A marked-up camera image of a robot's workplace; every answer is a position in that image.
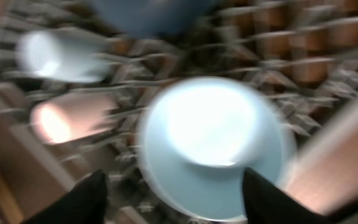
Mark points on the dark blue round plate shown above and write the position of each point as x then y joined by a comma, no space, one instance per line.
151,18

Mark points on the light blue plastic cup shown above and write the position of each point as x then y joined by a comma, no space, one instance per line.
61,56

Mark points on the light blue bowl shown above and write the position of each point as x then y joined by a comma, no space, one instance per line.
198,135

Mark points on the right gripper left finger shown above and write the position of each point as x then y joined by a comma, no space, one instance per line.
85,204

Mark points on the grey plastic dishwasher rack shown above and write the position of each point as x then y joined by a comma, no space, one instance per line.
301,55

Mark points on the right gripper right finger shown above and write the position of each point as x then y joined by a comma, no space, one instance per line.
266,204

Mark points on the pink plastic cup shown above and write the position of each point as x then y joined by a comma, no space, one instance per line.
72,116

